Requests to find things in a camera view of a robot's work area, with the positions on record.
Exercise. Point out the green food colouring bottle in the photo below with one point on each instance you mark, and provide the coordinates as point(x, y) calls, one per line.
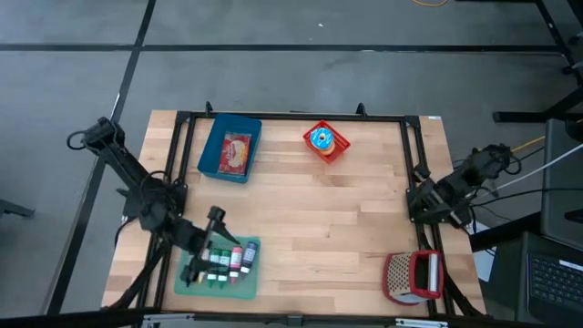
point(224, 260)

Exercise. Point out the black metal bar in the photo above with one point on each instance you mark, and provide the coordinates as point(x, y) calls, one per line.
point(501, 232)

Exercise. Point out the blue plastic bin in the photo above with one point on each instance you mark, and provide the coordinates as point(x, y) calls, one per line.
point(209, 155)

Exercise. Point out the blue tape roll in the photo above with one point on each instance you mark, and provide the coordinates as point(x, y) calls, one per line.
point(314, 138)

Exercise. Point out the left arm's gripper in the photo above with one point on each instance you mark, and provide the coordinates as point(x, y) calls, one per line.
point(211, 228)

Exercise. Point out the black desk stand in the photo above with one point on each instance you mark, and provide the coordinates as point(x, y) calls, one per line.
point(524, 116)

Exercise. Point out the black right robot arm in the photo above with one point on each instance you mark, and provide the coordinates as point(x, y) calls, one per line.
point(478, 171)

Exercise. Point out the dark grey equipment box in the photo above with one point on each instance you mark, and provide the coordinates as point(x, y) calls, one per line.
point(562, 182)

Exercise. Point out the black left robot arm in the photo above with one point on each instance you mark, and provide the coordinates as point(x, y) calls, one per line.
point(123, 159)

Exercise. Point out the right arm's gripper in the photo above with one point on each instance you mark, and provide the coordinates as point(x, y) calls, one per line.
point(430, 196)

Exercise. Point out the black metal table frame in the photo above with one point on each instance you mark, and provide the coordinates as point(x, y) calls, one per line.
point(296, 116)

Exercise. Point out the red food colouring bottle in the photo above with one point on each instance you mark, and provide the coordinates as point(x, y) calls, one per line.
point(236, 259)

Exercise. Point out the red snack packet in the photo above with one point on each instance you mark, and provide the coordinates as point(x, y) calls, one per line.
point(234, 152)

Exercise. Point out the white paper sheet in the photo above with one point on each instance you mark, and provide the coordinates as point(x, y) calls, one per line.
point(485, 269)

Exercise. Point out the teal plastic tray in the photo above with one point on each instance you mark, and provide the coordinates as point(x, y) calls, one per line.
point(246, 289)

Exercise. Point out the red mesh basket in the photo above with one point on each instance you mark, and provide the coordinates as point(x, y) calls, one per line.
point(341, 145)

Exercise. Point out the dark laptop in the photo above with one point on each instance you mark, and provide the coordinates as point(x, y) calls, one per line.
point(551, 282)

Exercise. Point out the black chair base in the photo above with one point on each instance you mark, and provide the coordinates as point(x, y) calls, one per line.
point(13, 209)

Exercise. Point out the green bottle with white cap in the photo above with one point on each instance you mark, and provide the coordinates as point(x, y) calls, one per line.
point(214, 259)

